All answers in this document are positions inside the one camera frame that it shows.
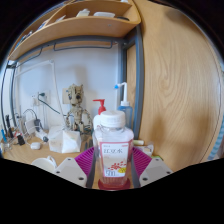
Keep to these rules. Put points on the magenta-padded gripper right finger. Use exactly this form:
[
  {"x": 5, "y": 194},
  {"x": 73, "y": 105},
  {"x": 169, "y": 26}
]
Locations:
[{"x": 156, "y": 170}]

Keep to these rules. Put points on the white earbuds case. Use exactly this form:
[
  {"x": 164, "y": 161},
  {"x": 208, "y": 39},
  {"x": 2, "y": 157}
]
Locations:
[{"x": 35, "y": 145}]

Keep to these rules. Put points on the clear drink bottle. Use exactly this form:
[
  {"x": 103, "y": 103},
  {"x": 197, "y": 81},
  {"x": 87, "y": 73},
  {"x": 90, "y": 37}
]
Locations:
[{"x": 112, "y": 150}]

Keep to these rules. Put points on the white power strip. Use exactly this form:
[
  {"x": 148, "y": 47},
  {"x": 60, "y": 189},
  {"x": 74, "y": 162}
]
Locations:
[{"x": 41, "y": 134}]

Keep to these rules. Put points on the brown tree-man figurine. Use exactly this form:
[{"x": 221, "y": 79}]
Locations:
[{"x": 76, "y": 106}]

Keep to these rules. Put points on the wooden shelf unit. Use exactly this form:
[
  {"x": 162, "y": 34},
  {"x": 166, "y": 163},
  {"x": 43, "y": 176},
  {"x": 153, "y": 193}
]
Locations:
[{"x": 93, "y": 26}]

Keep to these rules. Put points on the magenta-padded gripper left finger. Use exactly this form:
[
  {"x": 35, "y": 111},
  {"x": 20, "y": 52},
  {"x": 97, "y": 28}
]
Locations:
[{"x": 70, "y": 170}]

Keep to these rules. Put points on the black charger block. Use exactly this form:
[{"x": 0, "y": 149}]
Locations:
[{"x": 21, "y": 140}]

